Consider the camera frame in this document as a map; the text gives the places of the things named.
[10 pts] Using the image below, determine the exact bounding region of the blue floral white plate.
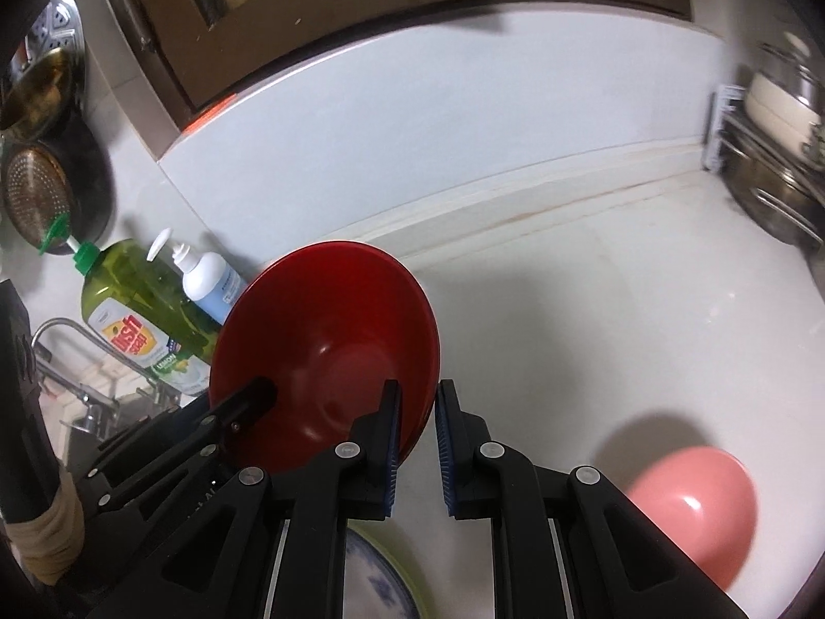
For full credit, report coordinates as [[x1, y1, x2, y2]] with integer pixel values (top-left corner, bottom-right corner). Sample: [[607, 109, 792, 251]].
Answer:
[[342, 530, 422, 619]]

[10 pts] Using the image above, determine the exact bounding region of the pink bowl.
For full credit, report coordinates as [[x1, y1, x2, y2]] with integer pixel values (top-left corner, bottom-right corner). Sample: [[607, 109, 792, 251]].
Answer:
[[626, 446, 758, 590]]

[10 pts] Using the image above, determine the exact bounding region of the red and black bowl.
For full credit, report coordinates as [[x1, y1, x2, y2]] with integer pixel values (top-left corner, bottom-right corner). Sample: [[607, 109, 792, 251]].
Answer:
[[208, 240, 440, 475]]

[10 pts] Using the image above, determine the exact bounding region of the beige sleeve forearm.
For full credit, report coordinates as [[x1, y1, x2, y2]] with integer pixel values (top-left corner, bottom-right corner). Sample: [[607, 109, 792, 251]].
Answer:
[[6, 464, 85, 587]]

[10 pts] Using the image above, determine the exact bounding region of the curved chrome faucet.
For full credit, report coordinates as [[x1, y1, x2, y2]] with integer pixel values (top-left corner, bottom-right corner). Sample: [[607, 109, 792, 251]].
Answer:
[[32, 317, 182, 426]]

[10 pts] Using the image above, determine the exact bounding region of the green plate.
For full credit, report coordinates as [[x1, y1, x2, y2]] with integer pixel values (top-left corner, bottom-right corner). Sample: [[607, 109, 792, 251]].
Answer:
[[348, 520, 436, 617]]

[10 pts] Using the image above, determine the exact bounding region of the green dish soap bottle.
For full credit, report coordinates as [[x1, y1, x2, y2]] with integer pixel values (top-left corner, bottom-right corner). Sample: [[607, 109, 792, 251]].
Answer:
[[41, 214, 220, 396]]

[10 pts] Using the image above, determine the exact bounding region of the white blue pump bottle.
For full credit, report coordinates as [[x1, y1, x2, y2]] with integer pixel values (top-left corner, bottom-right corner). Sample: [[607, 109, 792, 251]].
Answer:
[[147, 228, 248, 325]]

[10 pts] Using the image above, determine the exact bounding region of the perforated metal strainer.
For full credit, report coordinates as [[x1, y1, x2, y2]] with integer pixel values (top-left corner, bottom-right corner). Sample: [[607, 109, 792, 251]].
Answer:
[[2, 112, 114, 256]]

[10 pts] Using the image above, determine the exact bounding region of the stainless steel pot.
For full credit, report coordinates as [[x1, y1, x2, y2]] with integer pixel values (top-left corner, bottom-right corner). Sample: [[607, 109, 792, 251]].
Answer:
[[720, 116, 823, 270]]

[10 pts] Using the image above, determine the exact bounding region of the steel steamer plate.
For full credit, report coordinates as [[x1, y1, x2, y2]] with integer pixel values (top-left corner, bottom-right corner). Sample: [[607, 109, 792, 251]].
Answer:
[[2, 0, 85, 141]]

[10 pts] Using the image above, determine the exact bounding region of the white metal pot rack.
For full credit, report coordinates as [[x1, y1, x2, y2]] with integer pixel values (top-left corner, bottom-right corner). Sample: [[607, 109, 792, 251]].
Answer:
[[702, 84, 747, 173]]

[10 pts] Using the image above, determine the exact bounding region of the cream pot with lid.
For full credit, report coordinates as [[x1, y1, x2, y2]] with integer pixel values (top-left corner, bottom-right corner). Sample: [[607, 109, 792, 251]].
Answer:
[[744, 31, 823, 169]]

